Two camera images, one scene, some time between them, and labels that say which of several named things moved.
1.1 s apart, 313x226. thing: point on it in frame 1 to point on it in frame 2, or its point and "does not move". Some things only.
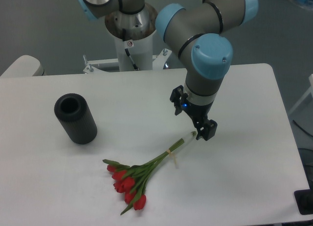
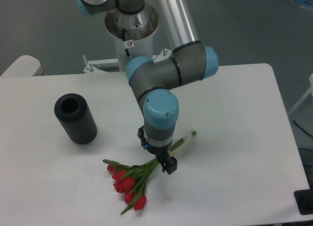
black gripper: [199, 113] to [170, 165]
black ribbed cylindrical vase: [76, 117] does not move
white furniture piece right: [310, 91] does not move
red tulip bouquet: [132, 179] does not move
